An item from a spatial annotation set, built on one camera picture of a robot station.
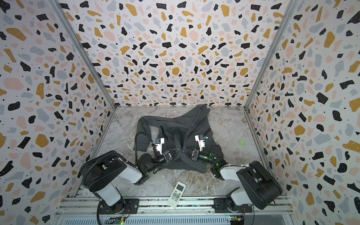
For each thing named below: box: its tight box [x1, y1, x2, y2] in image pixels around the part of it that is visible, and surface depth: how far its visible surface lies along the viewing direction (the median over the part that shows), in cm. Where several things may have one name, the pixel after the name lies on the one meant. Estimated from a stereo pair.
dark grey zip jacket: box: [134, 104, 225, 174], surface depth 101 cm
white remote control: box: [167, 181, 187, 210], surface depth 78 cm
